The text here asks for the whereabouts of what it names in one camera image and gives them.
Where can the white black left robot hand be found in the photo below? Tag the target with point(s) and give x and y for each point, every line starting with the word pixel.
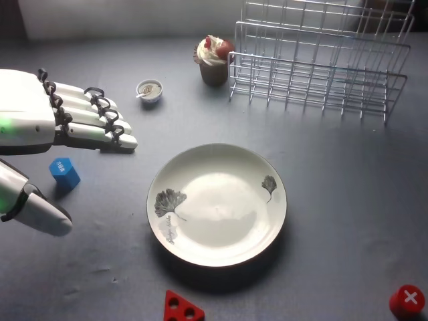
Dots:
pixel 30 110

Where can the toy bowl of green soup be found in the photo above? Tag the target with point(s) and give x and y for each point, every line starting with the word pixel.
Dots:
pixel 152 97

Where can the white plate with ginkgo leaves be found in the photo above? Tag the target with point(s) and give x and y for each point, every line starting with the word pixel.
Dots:
pixel 217 207

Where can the small white toy spoon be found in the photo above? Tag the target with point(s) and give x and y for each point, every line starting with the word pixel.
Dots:
pixel 143 94

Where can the white backdrop cloth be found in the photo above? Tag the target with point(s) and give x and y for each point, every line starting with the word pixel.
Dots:
pixel 133 16

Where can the red cylinder block with cross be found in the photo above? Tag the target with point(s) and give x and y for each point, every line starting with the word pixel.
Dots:
pixel 398 307

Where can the blue hexagonal block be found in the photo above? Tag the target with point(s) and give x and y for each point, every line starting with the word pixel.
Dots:
pixel 65 177

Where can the toy cupcake with strawberries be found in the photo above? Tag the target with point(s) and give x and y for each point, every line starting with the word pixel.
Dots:
pixel 212 75

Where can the red triangle block with holes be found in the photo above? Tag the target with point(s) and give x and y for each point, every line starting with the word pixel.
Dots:
pixel 181 307

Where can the grey table cloth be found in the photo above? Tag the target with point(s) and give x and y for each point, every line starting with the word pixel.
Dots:
pixel 334 200

